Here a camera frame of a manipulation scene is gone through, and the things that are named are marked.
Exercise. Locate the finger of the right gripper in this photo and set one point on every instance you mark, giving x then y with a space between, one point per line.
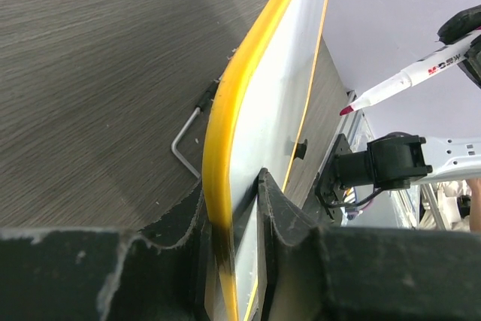
471 65
460 24

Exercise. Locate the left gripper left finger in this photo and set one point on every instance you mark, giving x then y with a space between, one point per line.
101 273

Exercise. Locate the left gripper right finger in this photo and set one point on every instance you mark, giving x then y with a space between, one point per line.
311 272

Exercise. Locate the pink whiteboard marker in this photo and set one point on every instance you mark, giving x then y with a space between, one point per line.
421 70

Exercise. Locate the orange framed whiteboard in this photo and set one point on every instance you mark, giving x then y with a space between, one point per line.
255 122

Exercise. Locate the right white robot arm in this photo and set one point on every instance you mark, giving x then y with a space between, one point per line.
351 180

